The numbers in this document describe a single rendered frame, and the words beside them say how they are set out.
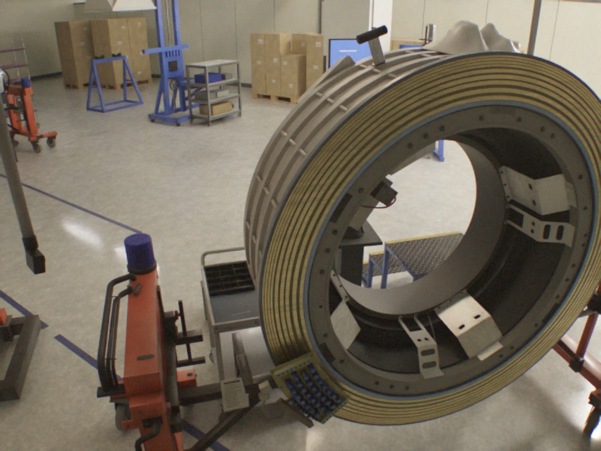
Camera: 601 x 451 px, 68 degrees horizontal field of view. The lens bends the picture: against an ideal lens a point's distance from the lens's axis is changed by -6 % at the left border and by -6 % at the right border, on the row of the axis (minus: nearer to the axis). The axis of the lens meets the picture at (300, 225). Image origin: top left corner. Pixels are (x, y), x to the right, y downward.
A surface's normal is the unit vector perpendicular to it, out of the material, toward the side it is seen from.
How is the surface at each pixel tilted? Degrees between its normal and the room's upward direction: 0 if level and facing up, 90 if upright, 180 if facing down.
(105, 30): 90
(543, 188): 104
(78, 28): 90
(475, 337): 61
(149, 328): 0
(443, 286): 29
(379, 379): 90
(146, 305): 0
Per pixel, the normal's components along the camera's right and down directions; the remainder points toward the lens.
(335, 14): -0.57, 0.36
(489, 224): -0.96, 0.02
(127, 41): 0.83, 0.25
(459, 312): -0.43, -0.74
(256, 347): 0.00, -0.90
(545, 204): -0.24, 0.63
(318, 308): 0.28, 0.42
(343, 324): 0.70, 0.07
